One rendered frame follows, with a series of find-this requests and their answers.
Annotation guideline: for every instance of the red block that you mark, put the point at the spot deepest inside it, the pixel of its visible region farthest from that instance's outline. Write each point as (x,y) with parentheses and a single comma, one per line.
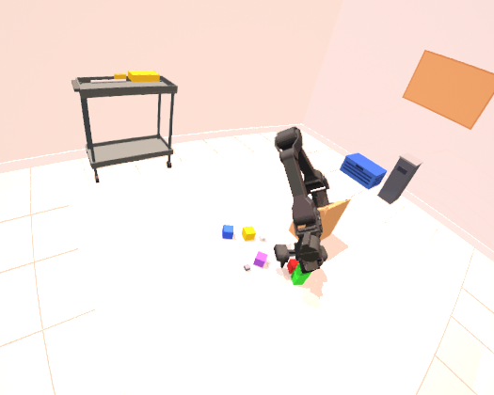
(292,265)

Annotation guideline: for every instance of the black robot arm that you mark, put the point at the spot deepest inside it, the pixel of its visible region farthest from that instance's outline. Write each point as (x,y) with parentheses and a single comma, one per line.
(289,144)

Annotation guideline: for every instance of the blue block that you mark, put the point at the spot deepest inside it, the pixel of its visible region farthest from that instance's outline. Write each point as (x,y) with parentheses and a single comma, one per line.
(227,232)

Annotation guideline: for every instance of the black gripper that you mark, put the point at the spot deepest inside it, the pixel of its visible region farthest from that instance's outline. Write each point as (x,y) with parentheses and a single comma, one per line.
(283,254)

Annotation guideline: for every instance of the green block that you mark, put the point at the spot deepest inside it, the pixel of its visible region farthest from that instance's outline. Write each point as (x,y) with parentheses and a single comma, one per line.
(299,274)
(296,281)

